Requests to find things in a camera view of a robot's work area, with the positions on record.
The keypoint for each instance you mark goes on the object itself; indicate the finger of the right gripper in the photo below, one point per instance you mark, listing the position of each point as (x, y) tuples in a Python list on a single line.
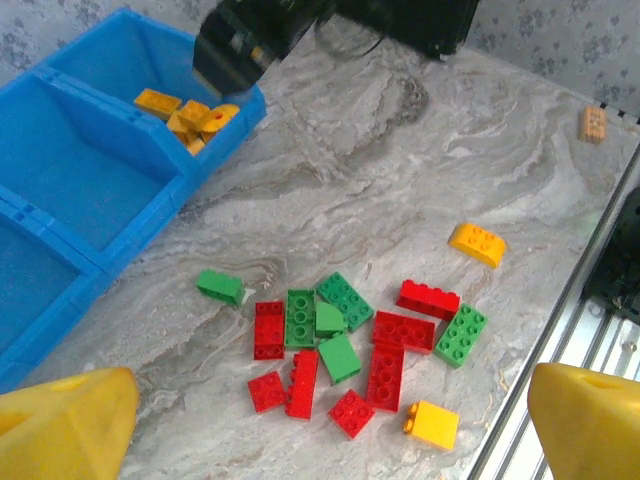
[(230, 62)]

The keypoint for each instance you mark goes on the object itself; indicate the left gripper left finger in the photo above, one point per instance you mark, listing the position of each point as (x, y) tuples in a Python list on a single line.
[(65, 430)]

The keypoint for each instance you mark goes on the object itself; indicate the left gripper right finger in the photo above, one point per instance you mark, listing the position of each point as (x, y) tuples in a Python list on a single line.
[(590, 430)]

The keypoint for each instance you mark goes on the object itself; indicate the round yellow lego piece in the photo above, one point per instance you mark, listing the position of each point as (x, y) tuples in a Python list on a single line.
[(220, 117)]

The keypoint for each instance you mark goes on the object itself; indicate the small yellow lego brick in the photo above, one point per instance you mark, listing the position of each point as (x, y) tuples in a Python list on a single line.
[(194, 114), (434, 426), (176, 127), (196, 146)]

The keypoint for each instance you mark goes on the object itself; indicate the long yellow lego brick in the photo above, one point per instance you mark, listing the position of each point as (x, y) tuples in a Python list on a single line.
[(157, 103)]

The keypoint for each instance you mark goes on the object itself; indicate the long green lego brick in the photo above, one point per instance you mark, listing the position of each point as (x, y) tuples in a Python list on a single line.
[(300, 320), (347, 299), (461, 336)]

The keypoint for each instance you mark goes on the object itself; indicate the small red lego brick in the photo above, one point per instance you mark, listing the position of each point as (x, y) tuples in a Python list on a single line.
[(351, 414), (266, 392)]

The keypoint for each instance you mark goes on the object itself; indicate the long red lego brick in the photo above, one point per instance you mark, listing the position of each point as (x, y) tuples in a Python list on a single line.
[(402, 332), (301, 385), (269, 330), (384, 378), (427, 300)]

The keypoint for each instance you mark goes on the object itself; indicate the yellow curved-top lego brick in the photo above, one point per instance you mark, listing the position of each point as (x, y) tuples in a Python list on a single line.
[(477, 245)]

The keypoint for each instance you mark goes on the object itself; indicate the blue plastic bin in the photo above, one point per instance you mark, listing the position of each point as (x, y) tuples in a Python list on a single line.
[(30, 290), (125, 60), (75, 175)]

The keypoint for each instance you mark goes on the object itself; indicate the square green lego brick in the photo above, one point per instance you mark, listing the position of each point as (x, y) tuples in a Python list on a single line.
[(339, 360)]

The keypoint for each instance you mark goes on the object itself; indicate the green curved lego brick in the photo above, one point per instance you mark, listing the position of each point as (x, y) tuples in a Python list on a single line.
[(327, 322)]

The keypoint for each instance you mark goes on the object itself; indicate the small tan patterned block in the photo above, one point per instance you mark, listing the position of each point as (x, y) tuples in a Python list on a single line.
[(592, 126)]

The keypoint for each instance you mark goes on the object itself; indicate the long aluminium frame rail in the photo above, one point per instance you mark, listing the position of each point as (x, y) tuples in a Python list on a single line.
[(590, 330)]

